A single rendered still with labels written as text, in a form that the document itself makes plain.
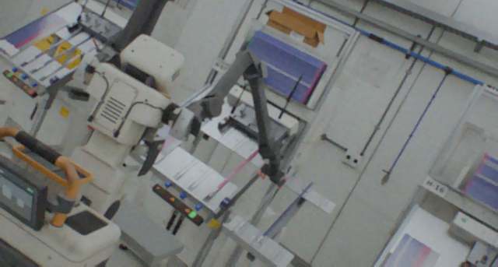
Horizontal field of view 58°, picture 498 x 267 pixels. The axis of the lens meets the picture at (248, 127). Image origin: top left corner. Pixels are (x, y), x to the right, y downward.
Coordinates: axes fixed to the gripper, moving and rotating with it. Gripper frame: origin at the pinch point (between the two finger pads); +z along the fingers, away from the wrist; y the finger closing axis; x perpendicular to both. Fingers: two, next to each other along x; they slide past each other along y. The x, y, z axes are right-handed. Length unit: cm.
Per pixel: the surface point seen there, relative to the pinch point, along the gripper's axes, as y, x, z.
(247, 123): 39, -32, 9
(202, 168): 40.5, 6.7, 15.0
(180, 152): 58, 6, 15
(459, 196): -77, -52, 0
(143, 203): 76, 25, 62
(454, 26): -19, -217, 14
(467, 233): -88, -40, 6
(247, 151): 29.1, -18.4, 14.9
